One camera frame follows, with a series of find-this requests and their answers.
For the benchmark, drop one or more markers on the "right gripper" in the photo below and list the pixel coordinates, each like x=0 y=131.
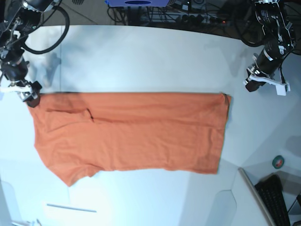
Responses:
x=15 y=70

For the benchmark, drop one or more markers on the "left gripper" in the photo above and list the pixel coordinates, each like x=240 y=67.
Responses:
x=263 y=69

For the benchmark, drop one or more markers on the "orange t-shirt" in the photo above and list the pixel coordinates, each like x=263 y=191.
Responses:
x=80 y=134

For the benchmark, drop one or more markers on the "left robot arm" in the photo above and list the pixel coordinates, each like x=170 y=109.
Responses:
x=280 y=42

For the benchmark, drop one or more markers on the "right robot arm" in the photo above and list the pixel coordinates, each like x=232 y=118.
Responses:
x=17 y=22

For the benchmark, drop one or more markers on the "green tape roll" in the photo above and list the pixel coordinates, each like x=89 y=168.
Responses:
x=278 y=162

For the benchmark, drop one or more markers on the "black power strip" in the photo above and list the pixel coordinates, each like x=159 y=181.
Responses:
x=202 y=19

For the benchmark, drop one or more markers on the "black keyboard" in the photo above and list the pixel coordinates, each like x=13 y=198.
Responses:
x=270 y=192

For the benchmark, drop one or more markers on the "blue box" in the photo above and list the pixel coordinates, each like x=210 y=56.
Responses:
x=125 y=3

